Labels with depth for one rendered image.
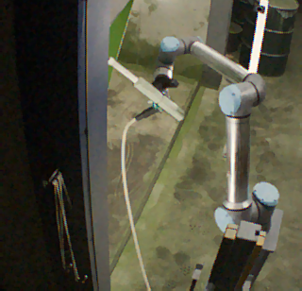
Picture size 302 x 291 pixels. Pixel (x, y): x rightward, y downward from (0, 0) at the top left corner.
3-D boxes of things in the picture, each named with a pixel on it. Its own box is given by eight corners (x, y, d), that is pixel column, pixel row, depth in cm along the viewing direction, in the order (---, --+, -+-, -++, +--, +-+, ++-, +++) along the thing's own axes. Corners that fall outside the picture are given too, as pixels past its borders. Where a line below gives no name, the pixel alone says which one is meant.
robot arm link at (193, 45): (278, 82, 191) (194, 30, 240) (260, 88, 186) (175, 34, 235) (276, 105, 197) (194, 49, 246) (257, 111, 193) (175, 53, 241)
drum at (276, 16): (235, 48, 507) (244, -17, 449) (280, 56, 506) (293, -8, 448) (240, 76, 463) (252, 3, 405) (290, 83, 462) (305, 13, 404)
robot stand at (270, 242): (255, 268, 287) (283, 210, 244) (245, 303, 265) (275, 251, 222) (214, 259, 293) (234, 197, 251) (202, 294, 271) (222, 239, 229)
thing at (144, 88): (154, 128, 239) (188, 110, 225) (153, 135, 236) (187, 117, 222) (82, 75, 214) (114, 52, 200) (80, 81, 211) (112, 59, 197)
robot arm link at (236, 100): (257, 228, 218) (262, 85, 185) (229, 242, 211) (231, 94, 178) (240, 214, 230) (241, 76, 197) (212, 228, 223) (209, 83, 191)
